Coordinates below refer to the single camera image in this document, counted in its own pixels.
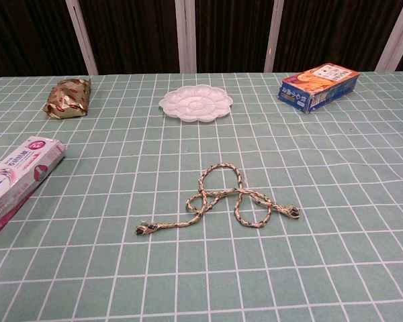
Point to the white flower-shaped paint palette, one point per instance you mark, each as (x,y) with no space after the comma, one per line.
(194,104)

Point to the green checked tablecloth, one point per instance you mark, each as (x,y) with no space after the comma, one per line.
(289,268)

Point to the orange blue biscuit box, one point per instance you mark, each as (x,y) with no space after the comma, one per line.
(319,84)

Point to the black pleated curtain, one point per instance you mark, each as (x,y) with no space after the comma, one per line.
(137,33)

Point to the gold foil snack packet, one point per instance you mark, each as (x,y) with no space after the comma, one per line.
(68,99)

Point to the pink white toothpaste box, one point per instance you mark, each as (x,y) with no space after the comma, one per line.
(16,177)

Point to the white frame post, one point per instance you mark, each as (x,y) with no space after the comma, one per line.
(396,37)
(186,37)
(82,43)
(273,37)

